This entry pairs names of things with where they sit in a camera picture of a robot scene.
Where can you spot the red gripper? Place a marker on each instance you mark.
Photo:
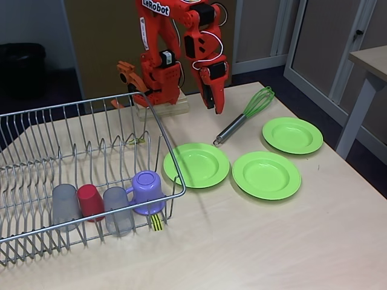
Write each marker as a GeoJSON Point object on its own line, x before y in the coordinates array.
{"type": "Point", "coordinates": [216, 85]}

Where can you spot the purple plastic mug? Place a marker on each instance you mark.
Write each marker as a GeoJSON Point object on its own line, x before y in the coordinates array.
{"type": "Point", "coordinates": [148, 193]}

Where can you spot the grey translucent plastic cup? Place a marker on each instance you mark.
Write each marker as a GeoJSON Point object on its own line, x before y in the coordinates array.
{"type": "Point", "coordinates": [65, 202]}
{"type": "Point", "coordinates": [118, 211]}

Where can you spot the red plastic cup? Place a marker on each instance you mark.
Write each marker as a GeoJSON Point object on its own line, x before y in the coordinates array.
{"type": "Point", "coordinates": [90, 202]}

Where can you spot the red robot arm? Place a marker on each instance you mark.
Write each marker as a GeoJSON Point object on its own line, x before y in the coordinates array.
{"type": "Point", "coordinates": [157, 36]}

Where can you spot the wooden base block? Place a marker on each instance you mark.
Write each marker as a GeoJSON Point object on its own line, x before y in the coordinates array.
{"type": "Point", "coordinates": [175, 107]}

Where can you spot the green plastic plate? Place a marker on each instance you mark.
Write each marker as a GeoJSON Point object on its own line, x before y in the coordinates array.
{"type": "Point", "coordinates": [196, 163]}
{"type": "Point", "coordinates": [291, 136]}
{"type": "Point", "coordinates": [266, 175]}

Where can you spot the orange clamp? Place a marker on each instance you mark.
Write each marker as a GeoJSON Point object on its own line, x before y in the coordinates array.
{"type": "Point", "coordinates": [136, 80]}

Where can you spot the yellow green tape bit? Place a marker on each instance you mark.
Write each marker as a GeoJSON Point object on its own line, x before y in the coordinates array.
{"type": "Point", "coordinates": [137, 141]}

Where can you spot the grey sliding door cabinet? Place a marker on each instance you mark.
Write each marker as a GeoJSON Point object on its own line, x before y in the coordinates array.
{"type": "Point", "coordinates": [326, 36]}

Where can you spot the brown partition board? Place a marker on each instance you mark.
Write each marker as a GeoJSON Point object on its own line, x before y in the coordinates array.
{"type": "Point", "coordinates": [99, 30]}

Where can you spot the yellow black striped tape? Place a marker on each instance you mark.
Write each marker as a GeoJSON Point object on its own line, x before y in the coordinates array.
{"type": "Point", "coordinates": [157, 225]}

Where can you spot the black cabinet lock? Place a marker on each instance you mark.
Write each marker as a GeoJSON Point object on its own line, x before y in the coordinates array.
{"type": "Point", "coordinates": [359, 31]}

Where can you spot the beige side table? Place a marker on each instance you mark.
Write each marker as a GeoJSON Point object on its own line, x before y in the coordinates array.
{"type": "Point", "coordinates": [372, 57]}

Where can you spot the black trash bin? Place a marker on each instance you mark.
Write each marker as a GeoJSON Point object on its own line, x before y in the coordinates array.
{"type": "Point", "coordinates": [21, 69]}

